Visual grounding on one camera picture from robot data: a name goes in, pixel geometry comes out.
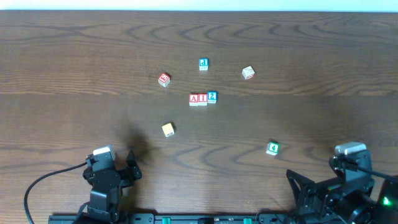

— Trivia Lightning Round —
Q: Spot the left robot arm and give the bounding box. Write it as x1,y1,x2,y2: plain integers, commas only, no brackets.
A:
73,150,142,223

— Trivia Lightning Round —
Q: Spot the red letter E block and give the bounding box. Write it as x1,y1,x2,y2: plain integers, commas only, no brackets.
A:
158,73,170,87

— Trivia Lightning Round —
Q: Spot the red letter A block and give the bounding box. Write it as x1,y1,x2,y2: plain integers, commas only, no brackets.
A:
189,93,198,106

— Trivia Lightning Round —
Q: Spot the green number 4 block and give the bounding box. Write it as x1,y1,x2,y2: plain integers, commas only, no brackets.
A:
266,142,280,156

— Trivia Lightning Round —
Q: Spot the red letter I block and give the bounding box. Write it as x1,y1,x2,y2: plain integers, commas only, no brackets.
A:
198,93,208,106

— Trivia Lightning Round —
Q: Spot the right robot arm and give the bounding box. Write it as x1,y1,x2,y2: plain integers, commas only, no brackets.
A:
284,149,397,223

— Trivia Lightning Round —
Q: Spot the white block red print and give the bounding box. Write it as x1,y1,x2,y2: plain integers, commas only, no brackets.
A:
242,66,255,80

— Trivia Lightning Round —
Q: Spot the left black cable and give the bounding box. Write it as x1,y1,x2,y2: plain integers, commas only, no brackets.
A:
24,161,88,224

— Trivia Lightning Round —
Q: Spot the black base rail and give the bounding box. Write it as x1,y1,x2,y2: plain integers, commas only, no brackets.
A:
47,210,290,224

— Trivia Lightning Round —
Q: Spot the blue number 2 block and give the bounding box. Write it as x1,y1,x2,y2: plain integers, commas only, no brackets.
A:
207,91,218,104

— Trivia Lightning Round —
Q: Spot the blue letter P block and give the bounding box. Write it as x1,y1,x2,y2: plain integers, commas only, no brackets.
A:
199,58,209,71

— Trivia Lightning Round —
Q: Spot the yellow wooden block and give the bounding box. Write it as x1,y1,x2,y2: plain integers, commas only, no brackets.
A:
162,123,175,137

